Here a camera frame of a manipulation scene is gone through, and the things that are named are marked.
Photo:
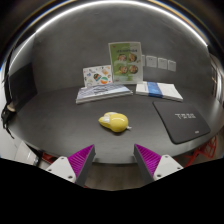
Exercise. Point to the white wall socket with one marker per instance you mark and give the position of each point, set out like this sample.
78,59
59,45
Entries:
162,63
171,65
143,60
151,61

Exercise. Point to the colourful sticker card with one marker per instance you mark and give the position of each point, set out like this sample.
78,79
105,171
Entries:
97,76

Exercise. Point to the green food poster stand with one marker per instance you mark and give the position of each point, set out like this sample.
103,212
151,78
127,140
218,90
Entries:
125,63

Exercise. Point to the grey striped book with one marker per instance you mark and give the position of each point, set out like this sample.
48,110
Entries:
101,92

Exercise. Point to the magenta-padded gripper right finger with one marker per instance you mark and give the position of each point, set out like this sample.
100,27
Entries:
165,165

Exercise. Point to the black flat panel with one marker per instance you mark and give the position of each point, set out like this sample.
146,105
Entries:
22,86

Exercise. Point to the yellow computer mouse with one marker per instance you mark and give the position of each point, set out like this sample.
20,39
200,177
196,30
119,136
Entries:
116,122

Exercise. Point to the white book with blue band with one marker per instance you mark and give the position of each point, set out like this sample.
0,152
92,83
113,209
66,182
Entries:
160,90

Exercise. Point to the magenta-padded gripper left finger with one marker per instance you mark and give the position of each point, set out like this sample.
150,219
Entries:
63,166

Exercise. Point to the black mouse pad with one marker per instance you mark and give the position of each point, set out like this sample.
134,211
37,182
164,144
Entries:
180,121

